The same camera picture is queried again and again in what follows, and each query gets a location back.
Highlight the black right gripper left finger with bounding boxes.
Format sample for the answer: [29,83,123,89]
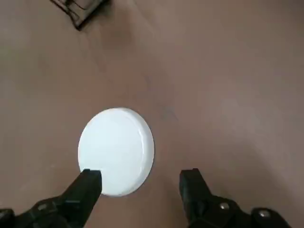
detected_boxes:
[0,169,103,228]

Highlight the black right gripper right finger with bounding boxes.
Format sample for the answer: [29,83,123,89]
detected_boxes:
[179,168,292,228]

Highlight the white IKEA plate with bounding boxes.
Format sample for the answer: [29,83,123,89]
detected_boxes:
[77,107,155,198]

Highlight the black wire cup rack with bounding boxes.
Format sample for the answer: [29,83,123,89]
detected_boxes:
[49,0,108,31]

